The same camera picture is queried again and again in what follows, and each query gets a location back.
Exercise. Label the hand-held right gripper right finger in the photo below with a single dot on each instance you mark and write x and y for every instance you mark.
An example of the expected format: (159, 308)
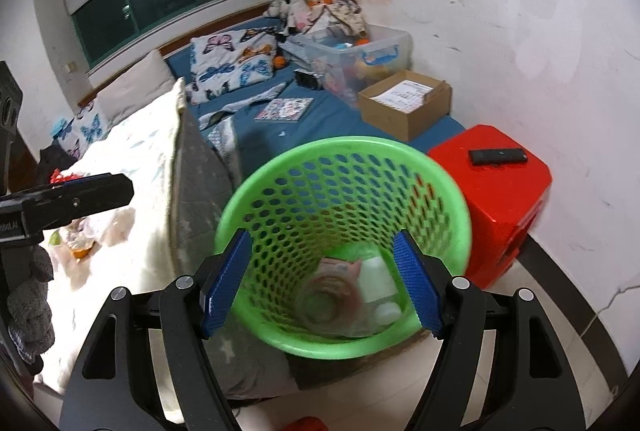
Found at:
(417, 283)

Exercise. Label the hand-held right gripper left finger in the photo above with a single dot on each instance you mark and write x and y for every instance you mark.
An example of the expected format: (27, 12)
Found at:
(225, 283)

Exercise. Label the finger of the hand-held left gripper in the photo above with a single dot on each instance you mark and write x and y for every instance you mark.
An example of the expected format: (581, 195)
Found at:
(80, 201)

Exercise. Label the red wrapper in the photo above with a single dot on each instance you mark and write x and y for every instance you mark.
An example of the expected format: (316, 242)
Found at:
(62, 176)

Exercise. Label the clear plastic wrapper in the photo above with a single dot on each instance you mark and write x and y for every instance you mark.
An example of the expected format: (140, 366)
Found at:
(97, 226)

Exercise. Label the white paper box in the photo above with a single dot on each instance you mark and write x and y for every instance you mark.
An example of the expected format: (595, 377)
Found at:
(377, 280)

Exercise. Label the white tissue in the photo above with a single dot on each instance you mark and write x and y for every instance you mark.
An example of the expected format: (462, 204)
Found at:
(387, 313)

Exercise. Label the green wrapper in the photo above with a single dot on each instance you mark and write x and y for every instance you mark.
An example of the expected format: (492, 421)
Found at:
(54, 239)

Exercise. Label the orange peel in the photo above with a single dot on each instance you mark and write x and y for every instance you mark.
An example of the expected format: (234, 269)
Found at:
(80, 253)

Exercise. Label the clear cup with pink label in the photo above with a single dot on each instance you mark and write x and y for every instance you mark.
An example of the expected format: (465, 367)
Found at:
(327, 293)

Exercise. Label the green plastic basket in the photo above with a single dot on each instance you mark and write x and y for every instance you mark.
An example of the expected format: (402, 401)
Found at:
(300, 191)

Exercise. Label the person's left hand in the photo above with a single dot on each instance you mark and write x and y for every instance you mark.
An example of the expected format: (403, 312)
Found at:
(27, 306)

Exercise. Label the white printed quilt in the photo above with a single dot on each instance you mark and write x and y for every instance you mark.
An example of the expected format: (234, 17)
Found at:
(145, 181)

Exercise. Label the small butterfly pillow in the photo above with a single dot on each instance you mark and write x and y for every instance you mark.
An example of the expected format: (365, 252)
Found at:
(87, 126)

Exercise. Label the grey star blanket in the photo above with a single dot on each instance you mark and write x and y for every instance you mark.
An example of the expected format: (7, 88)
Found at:
(197, 191)

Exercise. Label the red plastic stool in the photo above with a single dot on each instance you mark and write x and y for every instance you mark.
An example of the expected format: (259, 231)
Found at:
(495, 201)

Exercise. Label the beige pillow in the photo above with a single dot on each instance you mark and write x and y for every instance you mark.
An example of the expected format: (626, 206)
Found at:
(135, 83)

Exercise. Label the black remote control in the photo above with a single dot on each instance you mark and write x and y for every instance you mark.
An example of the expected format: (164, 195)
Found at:
(497, 156)

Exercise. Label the red object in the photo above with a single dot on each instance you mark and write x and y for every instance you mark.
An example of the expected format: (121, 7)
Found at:
(305, 425)

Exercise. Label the cardboard box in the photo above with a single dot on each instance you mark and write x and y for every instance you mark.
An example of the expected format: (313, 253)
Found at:
(400, 121)

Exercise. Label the blue bed sheet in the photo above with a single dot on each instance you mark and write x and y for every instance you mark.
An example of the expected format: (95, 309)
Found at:
(320, 126)

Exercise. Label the colourful booklet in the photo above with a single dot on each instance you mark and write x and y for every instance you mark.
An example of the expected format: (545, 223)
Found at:
(284, 109)

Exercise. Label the paper calendar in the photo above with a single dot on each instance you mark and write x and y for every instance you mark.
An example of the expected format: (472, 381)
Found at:
(405, 95)

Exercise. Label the large butterfly pillow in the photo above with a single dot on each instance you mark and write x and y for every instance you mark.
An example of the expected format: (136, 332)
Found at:
(230, 61)

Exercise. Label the orange ball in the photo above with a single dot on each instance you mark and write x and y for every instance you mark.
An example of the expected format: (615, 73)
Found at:
(280, 62)

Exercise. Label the clear plastic storage box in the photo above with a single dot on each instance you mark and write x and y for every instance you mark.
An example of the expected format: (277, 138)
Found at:
(345, 61)

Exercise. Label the patterned cloth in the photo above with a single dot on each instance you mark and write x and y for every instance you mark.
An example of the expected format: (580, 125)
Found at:
(345, 13)

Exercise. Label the black and white plush toy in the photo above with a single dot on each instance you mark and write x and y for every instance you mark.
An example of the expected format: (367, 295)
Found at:
(287, 6)

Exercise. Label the wooden bed frame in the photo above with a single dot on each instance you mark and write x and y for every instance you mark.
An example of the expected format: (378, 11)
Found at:
(200, 31)

